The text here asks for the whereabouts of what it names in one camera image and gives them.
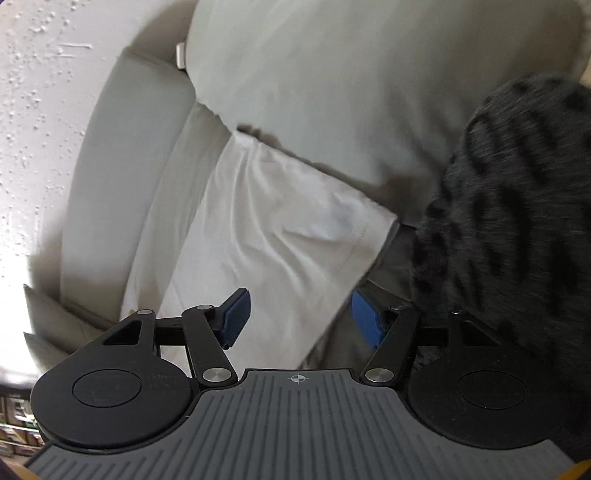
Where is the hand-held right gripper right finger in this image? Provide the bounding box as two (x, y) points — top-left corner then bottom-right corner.
(352, 290), (502, 387)

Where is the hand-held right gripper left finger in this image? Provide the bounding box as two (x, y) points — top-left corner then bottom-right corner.
(102, 288), (251, 387)

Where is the white hoodie with brown lettering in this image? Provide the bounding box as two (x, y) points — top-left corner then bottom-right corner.
(119, 129), (401, 371)

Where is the dark grey spotted blanket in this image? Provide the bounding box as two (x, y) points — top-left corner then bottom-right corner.
(409, 74), (591, 468)

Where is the grey fabric sofa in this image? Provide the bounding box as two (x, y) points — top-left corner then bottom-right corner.
(60, 48), (422, 370)

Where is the pale grey seat cushion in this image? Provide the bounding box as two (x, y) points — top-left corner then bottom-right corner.
(185, 0), (585, 223)

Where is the wooden bookshelf with books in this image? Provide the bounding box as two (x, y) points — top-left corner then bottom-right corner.
(0, 392), (48, 459)

